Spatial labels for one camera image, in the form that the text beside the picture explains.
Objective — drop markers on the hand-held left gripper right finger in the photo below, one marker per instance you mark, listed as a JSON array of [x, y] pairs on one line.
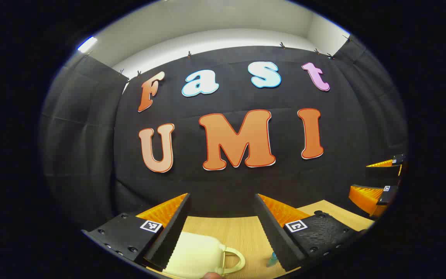
[[273, 232]]

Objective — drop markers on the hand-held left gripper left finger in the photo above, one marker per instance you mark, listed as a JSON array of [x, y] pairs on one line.
[[172, 236]]

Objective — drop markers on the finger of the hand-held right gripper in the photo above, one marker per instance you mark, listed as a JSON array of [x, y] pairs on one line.
[[399, 159], [387, 193]]

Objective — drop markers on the blue clear toner bottle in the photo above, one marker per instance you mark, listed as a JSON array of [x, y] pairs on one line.
[[271, 260]]

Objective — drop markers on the cream yellow suitcase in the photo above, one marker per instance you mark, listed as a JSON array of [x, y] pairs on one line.
[[196, 255]]

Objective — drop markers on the row of backdrop clips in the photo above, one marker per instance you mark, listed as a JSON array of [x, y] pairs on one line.
[[283, 45]]

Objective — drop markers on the ceiling light strip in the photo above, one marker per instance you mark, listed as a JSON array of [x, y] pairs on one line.
[[87, 44]]

